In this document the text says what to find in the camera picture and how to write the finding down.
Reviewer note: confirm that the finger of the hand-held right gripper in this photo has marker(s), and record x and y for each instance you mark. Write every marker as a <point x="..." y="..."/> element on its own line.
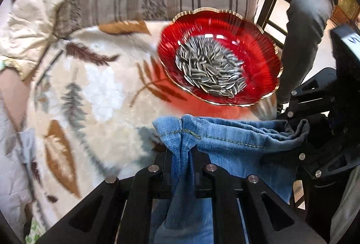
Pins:
<point x="323" y="162"/>
<point x="312" y="92"/>

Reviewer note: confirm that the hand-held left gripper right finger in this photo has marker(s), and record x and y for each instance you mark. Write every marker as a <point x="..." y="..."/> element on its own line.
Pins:
<point x="201" y="173"/>

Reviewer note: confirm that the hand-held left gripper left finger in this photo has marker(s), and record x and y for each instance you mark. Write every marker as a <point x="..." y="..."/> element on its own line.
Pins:
<point x="161" y="173"/>

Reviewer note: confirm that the blue denim pants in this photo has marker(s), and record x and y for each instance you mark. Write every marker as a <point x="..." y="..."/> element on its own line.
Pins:
<point x="225" y="145"/>

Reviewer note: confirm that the person's grey trouser leg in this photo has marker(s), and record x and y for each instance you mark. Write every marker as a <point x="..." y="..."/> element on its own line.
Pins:
<point x="303" y="44"/>
<point x="346" y="210"/>

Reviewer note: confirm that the red glass bowl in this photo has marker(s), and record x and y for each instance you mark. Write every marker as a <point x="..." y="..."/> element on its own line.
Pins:
<point x="253" y="44"/>

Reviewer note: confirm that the dark wooden chair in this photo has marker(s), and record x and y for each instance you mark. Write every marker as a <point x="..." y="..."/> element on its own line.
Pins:
<point x="265" y="10"/>

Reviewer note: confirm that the leaf print blanket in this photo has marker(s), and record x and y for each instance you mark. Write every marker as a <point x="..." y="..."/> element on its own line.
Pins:
<point x="98" y="92"/>

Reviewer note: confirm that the pile of sunflower seeds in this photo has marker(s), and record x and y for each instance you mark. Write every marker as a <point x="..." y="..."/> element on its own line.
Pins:
<point x="211" y="66"/>

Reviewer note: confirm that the cream pillow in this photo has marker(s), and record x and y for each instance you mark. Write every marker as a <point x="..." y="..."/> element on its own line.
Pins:
<point x="28" y="27"/>

